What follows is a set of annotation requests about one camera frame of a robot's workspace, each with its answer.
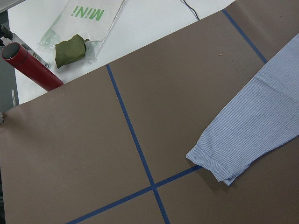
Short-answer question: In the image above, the clear plastic MiNi bag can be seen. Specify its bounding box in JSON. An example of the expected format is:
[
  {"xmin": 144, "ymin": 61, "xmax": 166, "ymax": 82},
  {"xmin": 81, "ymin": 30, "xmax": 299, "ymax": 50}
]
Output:
[{"xmin": 39, "ymin": 0, "xmax": 126, "ymax": 63}]

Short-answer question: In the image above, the black cable on table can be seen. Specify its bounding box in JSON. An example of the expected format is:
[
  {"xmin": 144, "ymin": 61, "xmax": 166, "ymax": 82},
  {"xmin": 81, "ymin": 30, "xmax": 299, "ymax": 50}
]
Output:
[{"xmin": 181, "ymin": 0, "xmax": 200, "ymax": 21}]

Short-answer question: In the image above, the red cylindrical thermos bottle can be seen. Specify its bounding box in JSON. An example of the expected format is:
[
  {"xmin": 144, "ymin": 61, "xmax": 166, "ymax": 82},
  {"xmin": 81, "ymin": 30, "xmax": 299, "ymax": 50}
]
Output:
[{"xmin": 1, "ymin": 42, "xmax": 64, "ymax": 91}]

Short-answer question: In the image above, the blue striped button shirt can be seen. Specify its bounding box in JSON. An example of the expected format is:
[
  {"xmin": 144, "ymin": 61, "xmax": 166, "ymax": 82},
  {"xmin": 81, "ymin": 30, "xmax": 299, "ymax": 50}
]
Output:
[{"xmin": 186, "ymin": 36, "xmax": 299, "ymax": 185}]

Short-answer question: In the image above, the brown table mat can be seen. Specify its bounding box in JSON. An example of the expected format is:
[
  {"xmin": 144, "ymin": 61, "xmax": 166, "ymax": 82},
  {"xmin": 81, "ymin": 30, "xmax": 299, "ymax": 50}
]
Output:
[{"xmin": 0, "ymin": 0, "xmax": 299, "ymax": 224}]

